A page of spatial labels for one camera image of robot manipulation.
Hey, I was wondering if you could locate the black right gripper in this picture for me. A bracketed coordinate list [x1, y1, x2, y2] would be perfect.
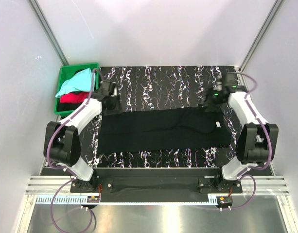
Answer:
[197, 85, 226, 114]

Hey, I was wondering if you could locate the white slotted cable duct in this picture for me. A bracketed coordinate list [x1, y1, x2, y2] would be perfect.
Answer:
[35, 195, 219, 206]

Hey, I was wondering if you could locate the left aluminium corner post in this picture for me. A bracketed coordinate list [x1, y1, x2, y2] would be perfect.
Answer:
[28, 0, 69, 66]

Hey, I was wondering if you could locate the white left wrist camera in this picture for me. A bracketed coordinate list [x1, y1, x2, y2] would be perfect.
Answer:
[111, 83, 118, 97]

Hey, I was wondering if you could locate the black marble pattern mat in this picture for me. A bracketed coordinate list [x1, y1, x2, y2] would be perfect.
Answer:
[80, 66, 242, 168]

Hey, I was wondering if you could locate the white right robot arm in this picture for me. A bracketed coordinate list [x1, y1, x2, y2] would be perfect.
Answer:
[203, 72, 279, 193]

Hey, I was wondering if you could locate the red t shirt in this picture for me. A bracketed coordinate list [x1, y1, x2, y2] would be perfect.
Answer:
[59, 92, 89, 104]

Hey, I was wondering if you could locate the aluminium corner post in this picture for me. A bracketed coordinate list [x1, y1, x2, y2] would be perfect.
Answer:
[239, 0, 285, 71]
[28, 0, 69, 66]

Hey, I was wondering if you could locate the black t shirt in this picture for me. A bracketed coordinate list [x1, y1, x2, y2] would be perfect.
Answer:
[97, 107, 232, 153]

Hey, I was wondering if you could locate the light blue t shirt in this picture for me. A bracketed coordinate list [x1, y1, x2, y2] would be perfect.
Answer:
[55, 68, 96, 98]

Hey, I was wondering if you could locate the black folded shirt in bin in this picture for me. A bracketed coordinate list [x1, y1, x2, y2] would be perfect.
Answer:
[56, 102, 81, 112]

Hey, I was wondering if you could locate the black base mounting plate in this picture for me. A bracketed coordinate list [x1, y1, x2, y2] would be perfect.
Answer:
[70, 168, 243, 204]

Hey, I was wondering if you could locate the green plastic bin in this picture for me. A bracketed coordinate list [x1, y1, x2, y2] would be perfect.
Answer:
[54, 63, 99, 117]

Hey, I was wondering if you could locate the right aluminium corner post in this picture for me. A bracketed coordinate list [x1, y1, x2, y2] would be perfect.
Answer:
[239, 0, 285, 71]

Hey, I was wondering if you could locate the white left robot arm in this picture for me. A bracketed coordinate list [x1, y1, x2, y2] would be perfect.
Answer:
[44, 81, 121, 192]

